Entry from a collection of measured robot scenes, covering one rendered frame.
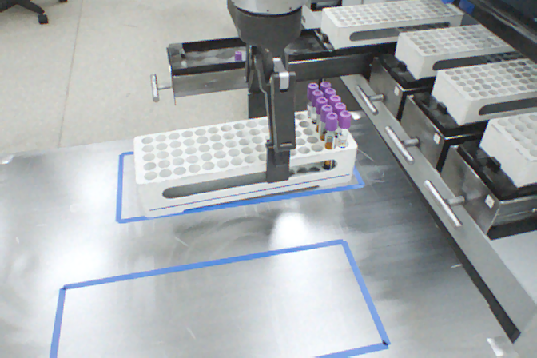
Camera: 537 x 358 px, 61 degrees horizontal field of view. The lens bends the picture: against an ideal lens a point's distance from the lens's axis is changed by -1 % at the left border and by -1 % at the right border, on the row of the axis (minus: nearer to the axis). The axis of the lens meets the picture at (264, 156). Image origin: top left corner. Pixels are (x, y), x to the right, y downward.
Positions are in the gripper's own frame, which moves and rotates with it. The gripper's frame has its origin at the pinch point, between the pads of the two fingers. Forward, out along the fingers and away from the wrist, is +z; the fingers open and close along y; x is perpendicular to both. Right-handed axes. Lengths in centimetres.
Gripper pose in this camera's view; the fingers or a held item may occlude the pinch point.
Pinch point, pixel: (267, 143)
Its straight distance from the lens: 64.0
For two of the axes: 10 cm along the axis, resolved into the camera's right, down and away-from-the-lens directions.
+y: 2.5, 6.3, -7.3
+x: 9.7, -1.6, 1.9
